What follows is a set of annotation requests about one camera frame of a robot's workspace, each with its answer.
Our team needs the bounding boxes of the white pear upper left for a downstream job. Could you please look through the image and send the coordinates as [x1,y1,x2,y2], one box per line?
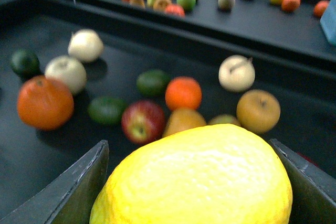
[68,29,104,63]

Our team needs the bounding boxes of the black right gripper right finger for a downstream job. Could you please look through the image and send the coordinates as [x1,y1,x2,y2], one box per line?
[269,138,335,224]

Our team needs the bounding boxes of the small blue basket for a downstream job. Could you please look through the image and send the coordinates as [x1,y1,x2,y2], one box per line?
[320,4,335,46]

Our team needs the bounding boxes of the small mandarin orange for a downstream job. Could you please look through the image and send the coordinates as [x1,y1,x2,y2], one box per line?
[165,76,202,111]

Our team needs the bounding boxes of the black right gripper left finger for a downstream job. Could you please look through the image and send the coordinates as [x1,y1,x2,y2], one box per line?
[1,140,109,223]

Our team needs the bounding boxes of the green avocado middle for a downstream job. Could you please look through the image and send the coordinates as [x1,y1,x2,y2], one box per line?
[87,96,128,126]

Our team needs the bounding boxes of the red yellow apple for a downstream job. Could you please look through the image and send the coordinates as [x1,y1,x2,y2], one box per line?
[121,100,166,145]

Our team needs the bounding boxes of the orange yellow mango fruit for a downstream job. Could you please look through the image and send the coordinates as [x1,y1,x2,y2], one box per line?
[162,108,207,137]

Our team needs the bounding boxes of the large orange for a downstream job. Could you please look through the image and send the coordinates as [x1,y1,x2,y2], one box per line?
[17,75,75,131]

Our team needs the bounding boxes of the black fruit tray shelf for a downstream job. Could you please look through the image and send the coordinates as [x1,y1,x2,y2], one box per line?
[0,0,336,219]

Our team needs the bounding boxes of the green avocado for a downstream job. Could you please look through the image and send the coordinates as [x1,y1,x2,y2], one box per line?
[136,69,171,98]
[87,96,128,126]

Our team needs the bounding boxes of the dark green lime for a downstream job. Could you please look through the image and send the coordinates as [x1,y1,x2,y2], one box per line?
[10,49,41,79]

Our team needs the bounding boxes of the yellow lemon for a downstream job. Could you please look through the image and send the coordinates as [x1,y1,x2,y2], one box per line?
[89,124,293,223]

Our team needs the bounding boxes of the white pear with stem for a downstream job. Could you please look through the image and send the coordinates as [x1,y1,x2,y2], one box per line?
[218,55,255,92]

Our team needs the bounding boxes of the kiwi upper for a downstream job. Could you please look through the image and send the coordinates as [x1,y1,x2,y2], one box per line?
[207,114,241,126]

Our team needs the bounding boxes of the white pear lower left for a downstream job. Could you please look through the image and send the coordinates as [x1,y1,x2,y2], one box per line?
[45,55,87,96]

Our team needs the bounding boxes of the green avocado upper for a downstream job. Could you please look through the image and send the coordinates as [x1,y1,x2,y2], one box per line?
[136,69,171,98]

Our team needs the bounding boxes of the back fruit tray shelf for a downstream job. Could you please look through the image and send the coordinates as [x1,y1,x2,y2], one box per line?
[82,0,335,71]

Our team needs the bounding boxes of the golden apple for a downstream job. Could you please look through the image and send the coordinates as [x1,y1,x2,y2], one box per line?
[236,89,281,134]

